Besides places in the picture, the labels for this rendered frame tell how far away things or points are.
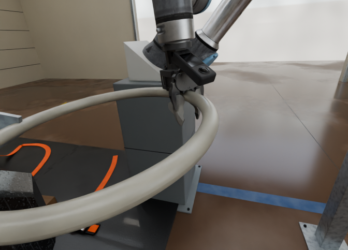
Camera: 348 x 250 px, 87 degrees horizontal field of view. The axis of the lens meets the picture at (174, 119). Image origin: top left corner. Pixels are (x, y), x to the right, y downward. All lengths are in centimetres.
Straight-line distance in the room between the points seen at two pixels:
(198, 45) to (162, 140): 56
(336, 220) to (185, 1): 117
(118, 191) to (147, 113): 87
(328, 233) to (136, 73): 130
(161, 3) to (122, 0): 520
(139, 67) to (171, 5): 66
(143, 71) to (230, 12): 51
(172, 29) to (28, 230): 40
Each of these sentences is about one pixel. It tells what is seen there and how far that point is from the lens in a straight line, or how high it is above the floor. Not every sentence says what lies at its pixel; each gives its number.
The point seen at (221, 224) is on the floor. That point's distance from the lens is 134.
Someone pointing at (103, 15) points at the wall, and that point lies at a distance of 595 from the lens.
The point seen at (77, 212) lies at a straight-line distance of 21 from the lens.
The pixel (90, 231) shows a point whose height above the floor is 3.
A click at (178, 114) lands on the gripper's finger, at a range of 48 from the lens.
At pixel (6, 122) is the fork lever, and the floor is 90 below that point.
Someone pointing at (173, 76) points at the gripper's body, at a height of 98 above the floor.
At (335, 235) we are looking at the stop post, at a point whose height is 12.
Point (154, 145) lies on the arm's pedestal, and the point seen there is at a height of 47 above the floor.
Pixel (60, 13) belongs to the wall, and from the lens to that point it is 686.
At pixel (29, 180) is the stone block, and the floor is 57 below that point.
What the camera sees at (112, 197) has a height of 92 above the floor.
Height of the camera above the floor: 107
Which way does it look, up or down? 24 degrees down
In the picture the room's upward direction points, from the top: 3 degrees counter-clockwise
